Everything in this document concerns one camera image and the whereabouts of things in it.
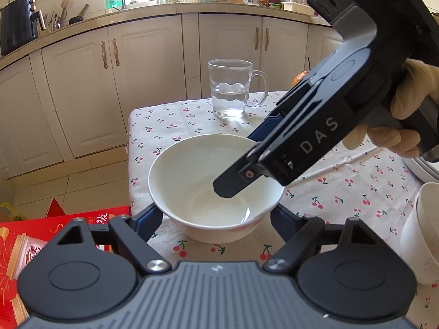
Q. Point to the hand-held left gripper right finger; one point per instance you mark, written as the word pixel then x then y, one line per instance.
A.
pixel 283 221

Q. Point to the white plastic container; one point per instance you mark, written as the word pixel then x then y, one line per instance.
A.
pixel 296 8

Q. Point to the person's right hand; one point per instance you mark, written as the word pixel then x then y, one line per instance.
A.
pixel 418 89

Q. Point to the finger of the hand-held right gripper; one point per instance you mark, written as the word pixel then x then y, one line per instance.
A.
pixel 236 181
pixel 267 128

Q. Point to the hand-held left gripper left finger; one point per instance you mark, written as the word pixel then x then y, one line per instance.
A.
pixel 149 221

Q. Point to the red gift box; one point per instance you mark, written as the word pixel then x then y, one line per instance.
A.
pixel 20 246

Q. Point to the white kitchen cabinets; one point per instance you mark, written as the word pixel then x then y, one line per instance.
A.
pixel 144 75

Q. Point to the black air fryer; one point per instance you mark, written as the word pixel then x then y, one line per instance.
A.
pixel 17 24

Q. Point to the metal utensil holder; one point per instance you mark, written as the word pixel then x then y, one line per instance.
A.
pixel 55 24

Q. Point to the cherry print tablecloth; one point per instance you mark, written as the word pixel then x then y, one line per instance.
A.
pixel 192 120

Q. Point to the white plate with fruit print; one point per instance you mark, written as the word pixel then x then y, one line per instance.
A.
pixel 416 166

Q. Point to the beige kitchen countertop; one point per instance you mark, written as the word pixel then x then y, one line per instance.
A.
pixel 103 15

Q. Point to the orange fruit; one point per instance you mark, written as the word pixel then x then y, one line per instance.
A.
pixel 299 78

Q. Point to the glass mug with water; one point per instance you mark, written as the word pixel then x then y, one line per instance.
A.
pixel 228 102

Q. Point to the white cup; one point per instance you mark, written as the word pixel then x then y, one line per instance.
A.
pixel 422 253

